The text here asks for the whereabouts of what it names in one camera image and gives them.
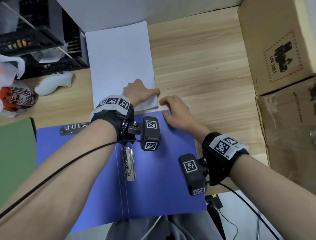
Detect person's left hand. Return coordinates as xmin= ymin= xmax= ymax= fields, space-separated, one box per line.
xmin=122 ymin=79 xmax=161 ymax=108

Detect person's right hand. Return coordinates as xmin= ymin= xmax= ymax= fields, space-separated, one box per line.
xmin=159 ymin=95 xmax=210 ymax=144

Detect squared stack of white papers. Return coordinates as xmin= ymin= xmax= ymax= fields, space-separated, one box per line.
xmin=85 ymin=21 xmax=159 ymax=112

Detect blue folder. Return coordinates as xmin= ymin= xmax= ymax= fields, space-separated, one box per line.
xmin=36 ymin=106 xmax=207 ymax=234

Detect green folder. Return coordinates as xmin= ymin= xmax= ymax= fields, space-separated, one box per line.
xmin=0 ymin=117 xmax=38 ymax=208

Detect person's right forearm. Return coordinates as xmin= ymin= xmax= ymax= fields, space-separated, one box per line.
xmin=229 ymin=153 xmax=316 ymax=240

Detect person's left forearm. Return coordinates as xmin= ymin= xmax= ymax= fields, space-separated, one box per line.
xmin=0 ymin=120 xmax=118 ymax=240

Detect white handheld controller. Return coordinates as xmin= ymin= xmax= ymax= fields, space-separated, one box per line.
xmin=34 ymin=71 xmax=74 ymax=96

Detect flat printed cardboard box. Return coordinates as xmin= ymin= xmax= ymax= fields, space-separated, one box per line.
xmin=255 ymin=76 xmax=316 ymax=196

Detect grey trousers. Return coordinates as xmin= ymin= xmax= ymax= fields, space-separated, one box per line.
xmin=106 ymin=211 xmax=225 ymax=240

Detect black stacked file tray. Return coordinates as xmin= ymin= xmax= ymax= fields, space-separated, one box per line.
xmin=0 ymin=0 xmax=90 ymax=80

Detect printed drink cup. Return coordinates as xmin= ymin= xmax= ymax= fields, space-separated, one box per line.
xmin=0 ymin=83 xmax=38 ymax=113

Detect brown labelled cardboard box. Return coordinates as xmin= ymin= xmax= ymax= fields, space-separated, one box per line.
xmin=237 ymin=0 xmax=316 ymax=97

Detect drink cup in plastic bag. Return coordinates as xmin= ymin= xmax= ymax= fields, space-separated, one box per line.
xmin=0 ymin=54 xmax=26 ymax=118

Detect black wrist strap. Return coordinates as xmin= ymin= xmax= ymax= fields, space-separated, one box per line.
xmin=202 ymin=132 xmax=250 ymax=183
xmin=89 ymin=95 xmax=135 ymax=145

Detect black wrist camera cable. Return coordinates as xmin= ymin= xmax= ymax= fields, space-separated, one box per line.
xmin=0 ymin=139 xmax=143 ymax=218
xmin=210 ymin=182 xmax=281 ymax=240

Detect white cable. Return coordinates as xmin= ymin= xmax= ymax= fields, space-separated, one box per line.
xmin=142 ymin=215 xmax=162 ymax=240

